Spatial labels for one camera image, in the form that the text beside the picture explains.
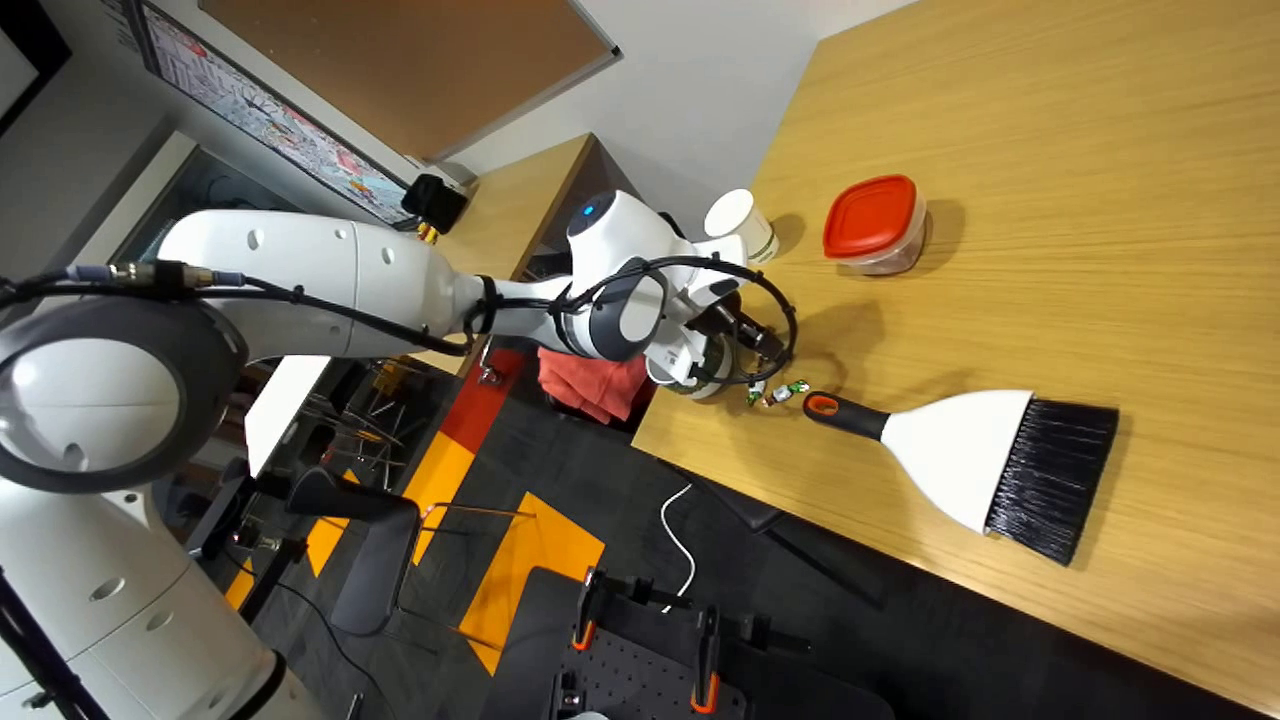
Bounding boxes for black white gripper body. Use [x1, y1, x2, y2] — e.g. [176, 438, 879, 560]
[645, 255, 734, 392]

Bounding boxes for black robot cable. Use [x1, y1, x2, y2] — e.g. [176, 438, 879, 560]
[0, 250, 804, 402]

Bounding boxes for black orange clamp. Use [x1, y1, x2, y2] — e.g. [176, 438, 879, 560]
[686, 608, 724, 720]
[568, 567, 686, 652]

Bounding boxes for cork notice board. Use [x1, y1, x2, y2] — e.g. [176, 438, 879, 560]
[199, 0, 614, 161]

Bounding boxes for salmon pink jacket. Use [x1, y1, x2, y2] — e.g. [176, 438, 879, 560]
[534, 347, 645, 425]

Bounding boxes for red lidded plastic container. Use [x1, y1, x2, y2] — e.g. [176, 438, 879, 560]
[824, 176, 929, 275]

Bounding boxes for white hand brush black bristles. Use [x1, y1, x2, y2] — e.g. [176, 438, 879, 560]
[804, 386, 1121, 563]

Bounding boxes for black orange clamp lower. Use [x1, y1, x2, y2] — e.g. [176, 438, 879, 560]
[686, 608, 724, 720]

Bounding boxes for black office chair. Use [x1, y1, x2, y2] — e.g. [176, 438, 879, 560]
[188, 463, 424, 636]

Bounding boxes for small side wooden desk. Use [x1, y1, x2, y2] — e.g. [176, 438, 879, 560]
[415, 134, 627, 280]

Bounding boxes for black orange clamp upper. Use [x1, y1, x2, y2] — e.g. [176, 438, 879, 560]
[568, 567, 686, 652]

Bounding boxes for white paper cup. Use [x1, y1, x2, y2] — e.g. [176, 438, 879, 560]
[704, 186, 774, 258]

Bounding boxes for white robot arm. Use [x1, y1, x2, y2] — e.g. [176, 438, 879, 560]
[0, 193, 751, 720]

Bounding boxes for white cable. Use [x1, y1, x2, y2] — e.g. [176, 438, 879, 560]
[655, 481, 704, 615]

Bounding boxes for black box on desk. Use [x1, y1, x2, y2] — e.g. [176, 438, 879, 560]
[400, 176, 466, 231]

